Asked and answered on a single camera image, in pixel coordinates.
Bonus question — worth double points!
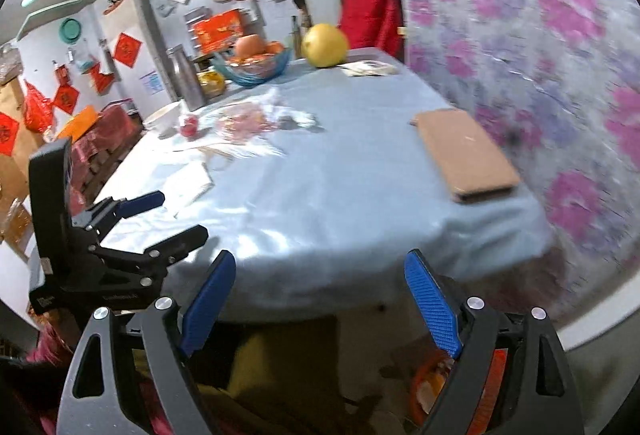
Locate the blue glass fruit bowl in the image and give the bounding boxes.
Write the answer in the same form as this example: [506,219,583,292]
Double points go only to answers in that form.
[212,46,292,87]

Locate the stainless steel bottle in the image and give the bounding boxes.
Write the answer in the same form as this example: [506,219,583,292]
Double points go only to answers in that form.
[166,44,207,112]

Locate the clear cup with red contents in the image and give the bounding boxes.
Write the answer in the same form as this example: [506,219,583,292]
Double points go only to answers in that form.
[179,112,201,138]

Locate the red cushion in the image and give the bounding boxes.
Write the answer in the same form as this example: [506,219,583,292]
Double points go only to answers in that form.
[339,0,403,60]

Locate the floral curtain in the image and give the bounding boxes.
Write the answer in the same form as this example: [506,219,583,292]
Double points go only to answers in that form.
[390,0,640,331]

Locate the red plastic basket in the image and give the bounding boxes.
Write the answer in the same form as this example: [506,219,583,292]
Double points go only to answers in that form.
[410,347,511,435]

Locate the red diamond fridge poster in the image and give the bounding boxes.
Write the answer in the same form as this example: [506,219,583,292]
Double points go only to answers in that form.
[113,32,142,68]

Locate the plastic drawer unit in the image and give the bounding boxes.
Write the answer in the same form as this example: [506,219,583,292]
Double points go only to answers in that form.
[182,6,211,50]

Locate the clear plastic wrappers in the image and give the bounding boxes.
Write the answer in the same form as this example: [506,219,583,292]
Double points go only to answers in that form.
[210,102,281,146]

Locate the yellow pomelo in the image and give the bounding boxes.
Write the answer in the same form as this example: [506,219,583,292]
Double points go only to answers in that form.
[301,23,350,68]

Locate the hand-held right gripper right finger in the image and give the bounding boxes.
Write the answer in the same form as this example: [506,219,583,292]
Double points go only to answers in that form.
[404,248,586,435]

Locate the white paper sheets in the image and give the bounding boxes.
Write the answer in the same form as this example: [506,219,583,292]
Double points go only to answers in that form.
[340,60,401,78]

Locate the white ceramic bowl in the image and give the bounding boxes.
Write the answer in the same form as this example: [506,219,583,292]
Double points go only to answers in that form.
[142,101,183,136]

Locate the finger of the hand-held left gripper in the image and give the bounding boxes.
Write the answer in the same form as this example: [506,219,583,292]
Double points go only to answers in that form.
[92,224,209,288]
[75,191,166,241]

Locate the white refrigerator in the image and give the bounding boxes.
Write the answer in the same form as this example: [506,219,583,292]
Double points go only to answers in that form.
[100,0,178,118]

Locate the brown notebook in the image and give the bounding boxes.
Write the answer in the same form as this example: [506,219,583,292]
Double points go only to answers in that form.
[411,109,522,204]

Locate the green plastic basin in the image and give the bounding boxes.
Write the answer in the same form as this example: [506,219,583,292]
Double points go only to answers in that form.
[58,17,83,43]

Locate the red gift box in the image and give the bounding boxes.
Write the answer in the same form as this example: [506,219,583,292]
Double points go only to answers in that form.
[192,10,246,56]

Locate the red plastic bag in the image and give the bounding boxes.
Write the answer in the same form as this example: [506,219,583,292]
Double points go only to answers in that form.
[23,81,53,133]

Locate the orange cardboard box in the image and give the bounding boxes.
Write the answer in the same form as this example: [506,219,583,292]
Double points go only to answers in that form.
[55,105,101,140]

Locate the large red diamond wall poster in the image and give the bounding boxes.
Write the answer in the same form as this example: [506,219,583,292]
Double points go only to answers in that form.
[0,111,20,158]

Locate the person's olive trouser leg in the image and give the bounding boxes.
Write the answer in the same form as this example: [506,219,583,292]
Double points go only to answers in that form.
[225,315,346,396]

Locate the small red diamond wall poster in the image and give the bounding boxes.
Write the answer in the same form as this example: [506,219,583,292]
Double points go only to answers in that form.
[52,85,81,116]

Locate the feather printed tablecloth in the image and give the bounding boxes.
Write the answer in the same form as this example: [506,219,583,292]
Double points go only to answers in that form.
[30,46,556,323]

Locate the table with red cover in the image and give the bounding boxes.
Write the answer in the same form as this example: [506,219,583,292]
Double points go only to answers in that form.
[67,106,143,206]

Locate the gold foil package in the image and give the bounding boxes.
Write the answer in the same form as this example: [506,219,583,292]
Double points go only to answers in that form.
[196,71,226,98]

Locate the white tissue packet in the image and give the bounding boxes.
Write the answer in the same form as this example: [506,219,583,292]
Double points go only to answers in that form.
[162,161,216,220]

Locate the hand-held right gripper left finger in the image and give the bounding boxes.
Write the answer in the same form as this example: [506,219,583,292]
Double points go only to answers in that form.
[55,250,237,435]

